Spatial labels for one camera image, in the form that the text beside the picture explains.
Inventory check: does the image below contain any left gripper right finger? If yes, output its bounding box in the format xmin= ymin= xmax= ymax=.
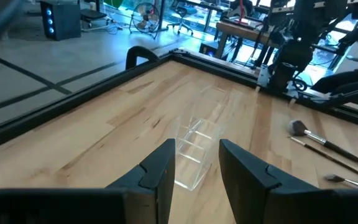
xmin=218 ymin=139 xmax=318 ymax=224

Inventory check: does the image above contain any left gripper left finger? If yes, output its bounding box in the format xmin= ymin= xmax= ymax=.
xmin=106 ymin=139 xmax=176 ymax=224

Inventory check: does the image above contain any large powder makeup brush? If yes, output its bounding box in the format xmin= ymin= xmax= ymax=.
xmin=287 ymin=119 xmax=358 ymax=165

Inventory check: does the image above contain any long thin makeup brush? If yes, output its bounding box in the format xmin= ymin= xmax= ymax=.
xmin=288 ymin=136 xmax=358 ymax=176

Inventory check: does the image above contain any silver ferrule makeup brush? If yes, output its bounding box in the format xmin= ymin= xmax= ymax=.
xmin=324 ymin=173 xmax=358 ymax=190

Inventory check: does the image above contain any clear acrylic organizer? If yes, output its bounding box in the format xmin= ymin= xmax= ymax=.
xmin=172 ymin=83 xmax=245 ymax=192

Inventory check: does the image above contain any black box with blue light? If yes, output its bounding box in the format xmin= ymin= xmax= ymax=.
xmin=199 ymin=42 xmax=220 ymax=58

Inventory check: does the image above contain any person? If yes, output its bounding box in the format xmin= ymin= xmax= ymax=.
xmin=310 ymin=37 xmax=358 ymax=97

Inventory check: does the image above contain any wooden desk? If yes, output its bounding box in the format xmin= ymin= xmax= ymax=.
xmin=213 ymin=21 xmax=279 ymax=60

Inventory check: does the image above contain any black floor fan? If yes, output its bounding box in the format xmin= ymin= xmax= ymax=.
xmin=128 ymin=2 xmax=162 ymax=40

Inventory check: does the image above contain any black office chair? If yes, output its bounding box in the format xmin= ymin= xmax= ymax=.
xmin=166 ymin=1 xmax=198 ymax=37

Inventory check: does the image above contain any black low stool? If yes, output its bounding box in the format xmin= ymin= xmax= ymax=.
xmin=80 ymin=7 xmax=108 ymax=29

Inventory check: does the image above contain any black computer tower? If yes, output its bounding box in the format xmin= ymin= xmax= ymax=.
xmin=39 ymin=0 xmax=82 ymax=42

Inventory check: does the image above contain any black metal table frame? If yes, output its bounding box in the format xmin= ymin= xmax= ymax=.
xmin=0 ymin=48 xmax=358 ymax=155

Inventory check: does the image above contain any black cable loop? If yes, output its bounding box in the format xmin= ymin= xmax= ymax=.
xmin=125 ymin=45 xmax=160 ymax=70

